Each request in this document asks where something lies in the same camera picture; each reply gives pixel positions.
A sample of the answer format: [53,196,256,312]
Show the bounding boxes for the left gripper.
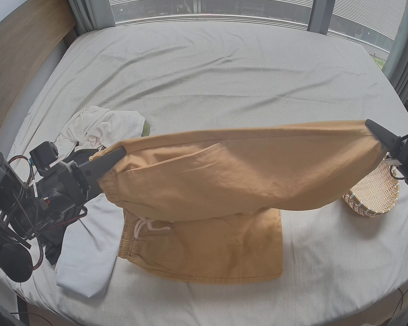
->
[37,147,127,214]

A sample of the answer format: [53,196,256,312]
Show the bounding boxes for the tan shorts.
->
[96,119,389,285]

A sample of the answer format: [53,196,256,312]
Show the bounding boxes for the cream white garment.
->
[57,105,150,153]

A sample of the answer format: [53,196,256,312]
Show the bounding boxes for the round woven basket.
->
[342,161,401,218]

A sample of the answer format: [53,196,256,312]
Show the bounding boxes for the black garment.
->
[42,148,102,267]

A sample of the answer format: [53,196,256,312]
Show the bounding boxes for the pale grey garment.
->
[56,200,125,299]

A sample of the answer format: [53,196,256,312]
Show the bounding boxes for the bed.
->
[0,0,408,326]

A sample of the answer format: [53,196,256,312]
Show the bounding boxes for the grey-green curtain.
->
[49,0,117,35]
[382,0,408,98]

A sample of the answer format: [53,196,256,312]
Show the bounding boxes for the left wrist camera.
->
[29,141,60,178]

